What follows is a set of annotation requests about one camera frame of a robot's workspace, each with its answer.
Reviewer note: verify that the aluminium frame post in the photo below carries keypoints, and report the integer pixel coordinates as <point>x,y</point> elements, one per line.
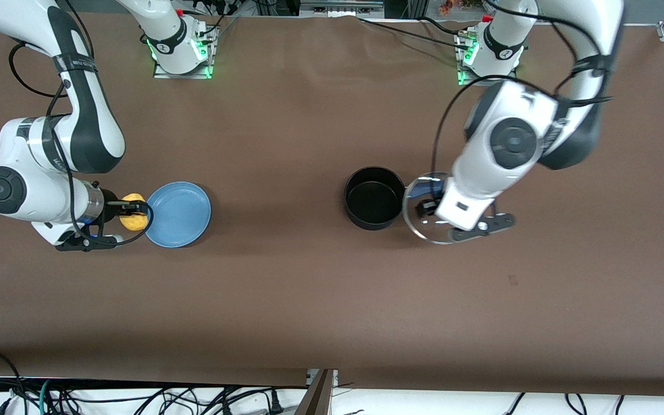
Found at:
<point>316,397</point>

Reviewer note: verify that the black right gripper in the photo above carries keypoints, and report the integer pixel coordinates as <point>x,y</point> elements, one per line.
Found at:
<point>110,207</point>

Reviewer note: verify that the yellow potato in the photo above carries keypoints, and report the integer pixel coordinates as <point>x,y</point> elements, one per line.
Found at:
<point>133,223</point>

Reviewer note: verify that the brown table cover sheet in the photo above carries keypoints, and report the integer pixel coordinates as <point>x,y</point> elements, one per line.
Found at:
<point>286,300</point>

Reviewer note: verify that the orange flower decoration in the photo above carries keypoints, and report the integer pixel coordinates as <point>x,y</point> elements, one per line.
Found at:
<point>459,6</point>

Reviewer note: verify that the black power plug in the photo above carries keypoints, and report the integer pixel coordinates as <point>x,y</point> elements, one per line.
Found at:
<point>276,402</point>

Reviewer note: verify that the glass lid with blue knob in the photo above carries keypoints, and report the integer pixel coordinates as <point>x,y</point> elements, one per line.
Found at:
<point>415,225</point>

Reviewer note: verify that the light blue plate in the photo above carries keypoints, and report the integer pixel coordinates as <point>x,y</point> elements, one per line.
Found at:
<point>179,216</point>

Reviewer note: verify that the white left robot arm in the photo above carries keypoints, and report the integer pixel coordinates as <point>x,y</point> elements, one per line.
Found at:
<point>510,144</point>

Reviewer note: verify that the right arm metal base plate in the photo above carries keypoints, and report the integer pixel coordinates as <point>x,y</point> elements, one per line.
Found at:
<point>162,74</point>

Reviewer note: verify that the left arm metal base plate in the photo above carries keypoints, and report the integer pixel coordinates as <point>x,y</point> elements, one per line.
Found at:
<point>467,78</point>

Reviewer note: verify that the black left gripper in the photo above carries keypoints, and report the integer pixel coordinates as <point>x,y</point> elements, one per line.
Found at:
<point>425,208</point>

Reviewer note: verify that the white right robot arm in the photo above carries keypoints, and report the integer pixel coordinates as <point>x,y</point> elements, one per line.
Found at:
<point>90,127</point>

